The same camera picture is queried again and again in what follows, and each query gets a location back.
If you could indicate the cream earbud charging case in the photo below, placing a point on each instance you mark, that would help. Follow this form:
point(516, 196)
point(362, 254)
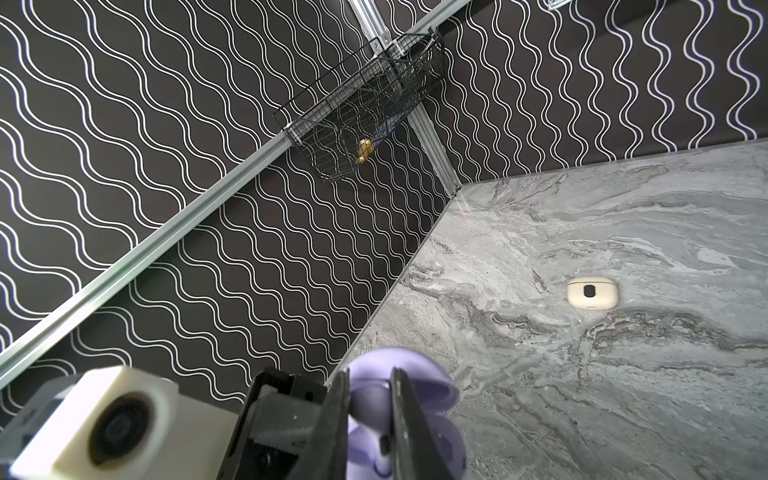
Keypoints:
point(593, 293)

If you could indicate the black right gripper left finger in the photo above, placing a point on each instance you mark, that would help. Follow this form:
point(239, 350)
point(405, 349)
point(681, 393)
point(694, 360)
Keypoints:
point(325, 454)

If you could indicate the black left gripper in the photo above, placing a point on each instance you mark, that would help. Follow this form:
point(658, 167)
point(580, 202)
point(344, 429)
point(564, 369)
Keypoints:
point(273, 426)

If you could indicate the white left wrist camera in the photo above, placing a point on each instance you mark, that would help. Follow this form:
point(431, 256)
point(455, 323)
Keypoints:
point(115, 423)

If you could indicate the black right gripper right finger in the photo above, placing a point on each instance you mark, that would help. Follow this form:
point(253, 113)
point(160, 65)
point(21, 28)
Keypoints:
point(416, 455)

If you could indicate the small brass object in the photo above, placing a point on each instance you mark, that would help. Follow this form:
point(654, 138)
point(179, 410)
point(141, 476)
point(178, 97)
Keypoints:
point(366, 148)

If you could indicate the purple round earbud case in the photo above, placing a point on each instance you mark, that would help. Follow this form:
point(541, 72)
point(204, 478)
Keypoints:
point(370, 424)

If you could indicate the black wire basket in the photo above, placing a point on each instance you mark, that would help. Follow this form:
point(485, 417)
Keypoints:
point(367, 95)

